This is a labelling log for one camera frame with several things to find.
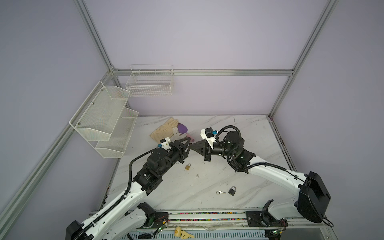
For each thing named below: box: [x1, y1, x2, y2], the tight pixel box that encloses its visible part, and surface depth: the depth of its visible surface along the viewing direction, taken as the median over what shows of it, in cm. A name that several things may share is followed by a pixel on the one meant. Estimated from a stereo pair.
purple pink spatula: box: [177, 123, 188, 134], surface depth 116 cm
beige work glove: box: [150, 117, 179, 144], surface depth 113 cm
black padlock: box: [228, 186, 237, 196], surface depth 84 cm
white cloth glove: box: [170, 127, 187, 142], surface depth 110 cm
